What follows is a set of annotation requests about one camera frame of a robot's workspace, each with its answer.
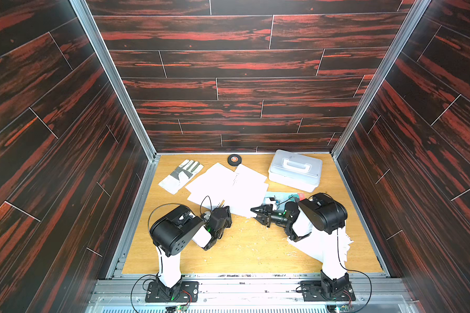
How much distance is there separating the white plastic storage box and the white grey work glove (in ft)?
1.45

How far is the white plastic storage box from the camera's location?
1.00 meters

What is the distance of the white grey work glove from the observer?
42.2 inches
